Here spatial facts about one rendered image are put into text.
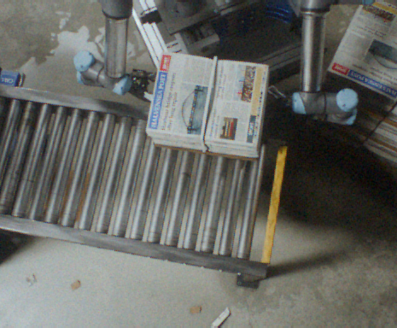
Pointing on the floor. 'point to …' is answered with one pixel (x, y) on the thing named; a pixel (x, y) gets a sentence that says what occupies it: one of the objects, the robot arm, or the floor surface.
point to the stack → (376, 90)
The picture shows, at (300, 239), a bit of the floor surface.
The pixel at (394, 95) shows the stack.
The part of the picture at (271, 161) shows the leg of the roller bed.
